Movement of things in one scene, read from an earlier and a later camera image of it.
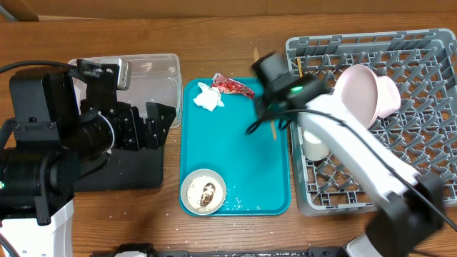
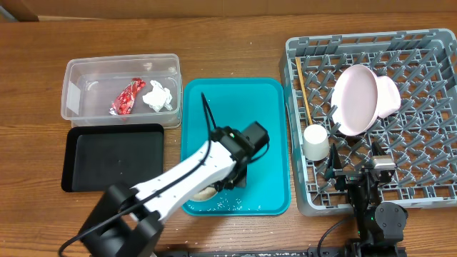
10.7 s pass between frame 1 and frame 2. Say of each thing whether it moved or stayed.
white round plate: stayed
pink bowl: stayed
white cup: stayed
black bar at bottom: stayed
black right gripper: moved
